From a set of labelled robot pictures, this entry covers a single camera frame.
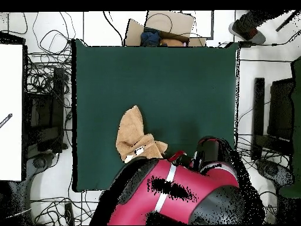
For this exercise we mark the brown cardboard box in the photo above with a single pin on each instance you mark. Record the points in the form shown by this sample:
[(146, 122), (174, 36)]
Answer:
[(178, 23)]

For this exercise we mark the black power adaptor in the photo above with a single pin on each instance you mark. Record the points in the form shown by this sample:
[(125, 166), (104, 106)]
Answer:
[(245, 44)]

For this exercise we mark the dark blue cloth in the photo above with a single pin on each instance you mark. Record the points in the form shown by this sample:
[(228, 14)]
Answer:
[(150, 37)]

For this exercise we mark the black pen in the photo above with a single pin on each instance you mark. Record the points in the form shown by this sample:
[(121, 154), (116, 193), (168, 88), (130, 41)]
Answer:
[(5, 120)]

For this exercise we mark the tan terry towel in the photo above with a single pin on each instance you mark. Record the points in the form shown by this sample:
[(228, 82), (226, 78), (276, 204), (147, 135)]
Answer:
[(131, 139)]

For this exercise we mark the black power strip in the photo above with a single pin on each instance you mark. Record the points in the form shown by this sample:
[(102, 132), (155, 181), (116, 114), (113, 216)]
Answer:
[(69, 214)]

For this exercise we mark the black rod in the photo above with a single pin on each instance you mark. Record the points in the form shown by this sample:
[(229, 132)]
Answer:
[(288, 21)]

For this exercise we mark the dark green table cloth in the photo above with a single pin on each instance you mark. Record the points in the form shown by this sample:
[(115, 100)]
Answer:
[(200, 94)]

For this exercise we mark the dark green cloth cover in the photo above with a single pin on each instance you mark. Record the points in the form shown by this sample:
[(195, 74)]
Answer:
[(296, 117)]

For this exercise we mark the person's foot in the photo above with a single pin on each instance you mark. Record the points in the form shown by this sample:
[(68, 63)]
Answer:
[(247, 28)]

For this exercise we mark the black stand foot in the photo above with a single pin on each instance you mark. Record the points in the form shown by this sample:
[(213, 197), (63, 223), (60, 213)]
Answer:
[(272, 170)]

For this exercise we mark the grey curved stand foot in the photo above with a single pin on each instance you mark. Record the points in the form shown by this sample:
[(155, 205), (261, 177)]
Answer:
[(37, 164)]

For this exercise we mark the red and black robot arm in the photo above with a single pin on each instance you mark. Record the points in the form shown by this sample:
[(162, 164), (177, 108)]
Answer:
[(183, 171)]

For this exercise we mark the black upright bar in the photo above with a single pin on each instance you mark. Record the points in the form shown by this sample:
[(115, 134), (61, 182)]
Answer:
[(258, 113)]

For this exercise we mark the black chair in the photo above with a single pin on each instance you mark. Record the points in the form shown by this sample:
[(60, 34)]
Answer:
[(281, 110)]

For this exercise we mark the orange cloth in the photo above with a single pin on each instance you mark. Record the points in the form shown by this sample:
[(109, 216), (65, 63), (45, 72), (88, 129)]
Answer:
[(171, 42)]

